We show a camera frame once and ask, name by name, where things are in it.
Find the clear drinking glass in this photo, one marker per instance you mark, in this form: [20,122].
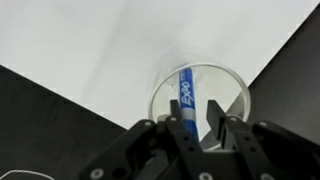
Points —
[211,82]

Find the blue Expo marker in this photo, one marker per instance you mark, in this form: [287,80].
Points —
[187,101]

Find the white rounded table board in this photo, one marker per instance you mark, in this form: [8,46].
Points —
[103,54]

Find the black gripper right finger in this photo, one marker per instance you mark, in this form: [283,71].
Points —
[259,151]

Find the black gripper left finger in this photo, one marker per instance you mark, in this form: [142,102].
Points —
[162,150]

